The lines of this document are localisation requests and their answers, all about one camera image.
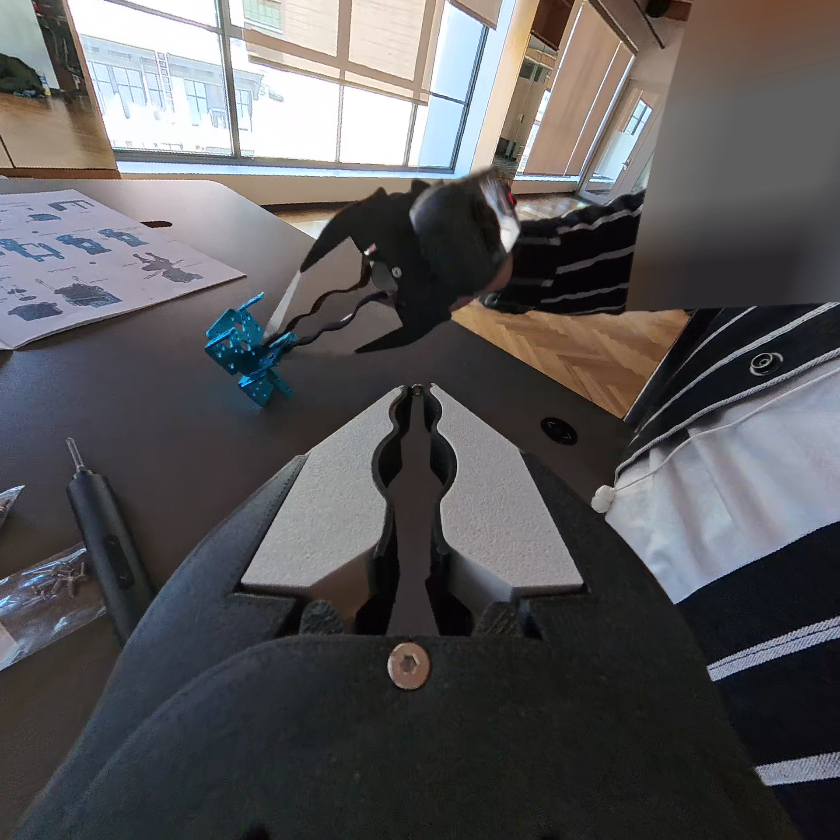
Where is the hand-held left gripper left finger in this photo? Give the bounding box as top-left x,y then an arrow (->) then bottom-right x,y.
241,386 -> 417,636

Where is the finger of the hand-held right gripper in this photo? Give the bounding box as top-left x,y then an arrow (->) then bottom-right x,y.
287,293 -> 452,357
262,188 -> 412,349

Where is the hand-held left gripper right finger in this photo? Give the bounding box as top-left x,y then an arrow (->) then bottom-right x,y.
423,382 -> 585,636

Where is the blue metal bracket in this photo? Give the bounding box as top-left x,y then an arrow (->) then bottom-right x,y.
204,291 -> 300,410

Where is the black electric screwdriver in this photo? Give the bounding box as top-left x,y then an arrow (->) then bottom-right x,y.
65,437 -> 156,648

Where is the person's right forearm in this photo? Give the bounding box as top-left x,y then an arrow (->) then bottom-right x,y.
479,190 -> 647,316

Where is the dark desk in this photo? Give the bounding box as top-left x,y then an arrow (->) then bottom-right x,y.
0,177 -> 636,840

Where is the instruction booklet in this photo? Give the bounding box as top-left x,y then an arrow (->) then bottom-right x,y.
0,191 -> 248,351

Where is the flat clear screw bag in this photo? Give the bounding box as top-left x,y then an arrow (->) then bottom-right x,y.
0,542 -> 108,672

